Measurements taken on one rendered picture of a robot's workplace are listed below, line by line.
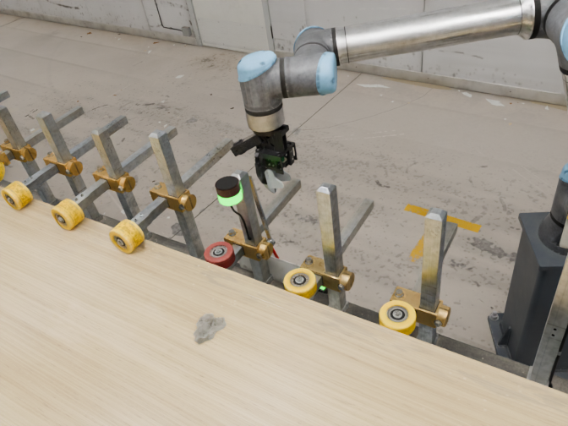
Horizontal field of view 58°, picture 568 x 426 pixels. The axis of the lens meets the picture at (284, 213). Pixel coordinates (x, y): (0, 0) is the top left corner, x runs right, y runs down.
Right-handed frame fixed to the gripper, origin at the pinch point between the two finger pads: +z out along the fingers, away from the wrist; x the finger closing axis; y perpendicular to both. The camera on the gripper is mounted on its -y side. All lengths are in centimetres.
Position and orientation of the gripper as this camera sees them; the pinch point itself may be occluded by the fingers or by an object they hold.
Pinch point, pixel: (271, 188)
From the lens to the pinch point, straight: 137.0
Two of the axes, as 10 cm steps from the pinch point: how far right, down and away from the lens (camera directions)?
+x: 5.1, -6.0, 6.2
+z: 1.3, 7.6, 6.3
